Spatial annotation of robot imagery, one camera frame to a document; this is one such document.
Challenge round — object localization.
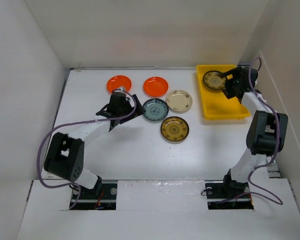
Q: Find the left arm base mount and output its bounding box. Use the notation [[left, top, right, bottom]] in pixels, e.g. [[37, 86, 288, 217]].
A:
[[71, 180, 118, 211]]

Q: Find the cream patterned plate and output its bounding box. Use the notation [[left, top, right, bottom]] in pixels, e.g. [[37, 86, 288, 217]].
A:
[[166, 90, 193, 113]]

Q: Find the right orange plate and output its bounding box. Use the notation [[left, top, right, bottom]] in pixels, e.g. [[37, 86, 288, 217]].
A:
[[143, 76, 169, 97]]

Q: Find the orange plate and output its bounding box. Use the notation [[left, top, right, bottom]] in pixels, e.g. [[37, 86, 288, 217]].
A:
[[143, 76, 169, 97], [106, 75, 132, 93]]

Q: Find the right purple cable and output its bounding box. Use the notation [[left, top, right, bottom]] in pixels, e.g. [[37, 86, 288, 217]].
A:
[[214, 56, 285, 206]]

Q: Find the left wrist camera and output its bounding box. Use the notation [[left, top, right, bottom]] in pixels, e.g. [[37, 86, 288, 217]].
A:
[[117, 86, 129, 93]]

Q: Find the blue floral plate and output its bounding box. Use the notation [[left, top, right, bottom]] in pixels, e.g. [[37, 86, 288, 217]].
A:
[[142, 98, 169, 122]]

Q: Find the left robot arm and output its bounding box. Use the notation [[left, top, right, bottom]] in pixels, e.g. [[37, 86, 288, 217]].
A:
[[43, 89, 145, 199]]

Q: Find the purple cable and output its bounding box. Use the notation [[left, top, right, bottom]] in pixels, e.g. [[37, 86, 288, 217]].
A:
[[36, 86, 138, 210], [214, 56, 285, 206]]

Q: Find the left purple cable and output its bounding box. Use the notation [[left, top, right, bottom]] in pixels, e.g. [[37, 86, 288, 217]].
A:
[[36, 86, 138, 210]]

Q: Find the yellow plastic bin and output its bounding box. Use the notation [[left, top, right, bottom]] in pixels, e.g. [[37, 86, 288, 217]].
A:
[[196, 64, 251, 121]]

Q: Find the left orange plate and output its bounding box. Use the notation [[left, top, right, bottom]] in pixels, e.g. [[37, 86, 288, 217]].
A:
[[106, 75, 132, 93]]

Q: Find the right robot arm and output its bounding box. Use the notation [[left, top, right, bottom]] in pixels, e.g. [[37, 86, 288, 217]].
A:
[[219, 66, 289, 202]]

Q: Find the yellow patterned plate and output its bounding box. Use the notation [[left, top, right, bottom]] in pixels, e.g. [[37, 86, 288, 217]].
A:
[[202, 70, 227, 91], [160, 116, 190, 143]]

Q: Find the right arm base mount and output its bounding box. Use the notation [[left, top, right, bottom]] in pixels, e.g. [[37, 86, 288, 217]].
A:
[[201, 180, 254, 210]]

